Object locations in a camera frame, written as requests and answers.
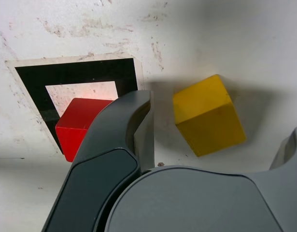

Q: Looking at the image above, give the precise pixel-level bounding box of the black tape square outline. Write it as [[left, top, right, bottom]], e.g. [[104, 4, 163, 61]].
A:
[[14, 57, 139, 155]]

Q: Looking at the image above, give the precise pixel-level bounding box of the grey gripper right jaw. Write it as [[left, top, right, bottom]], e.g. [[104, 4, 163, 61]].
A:
[[103, 125, 297, 232]]

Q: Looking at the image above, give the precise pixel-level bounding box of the yellow cube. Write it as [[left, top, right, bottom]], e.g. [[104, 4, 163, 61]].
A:
[[172, 74, 247, 158]]

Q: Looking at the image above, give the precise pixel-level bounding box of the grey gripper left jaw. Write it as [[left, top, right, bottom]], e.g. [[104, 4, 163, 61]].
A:
[[41, 89, 156, 232]]

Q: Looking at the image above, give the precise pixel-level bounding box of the red cube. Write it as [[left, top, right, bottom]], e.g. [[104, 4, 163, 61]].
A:
[[55, 98, 114, 163]]

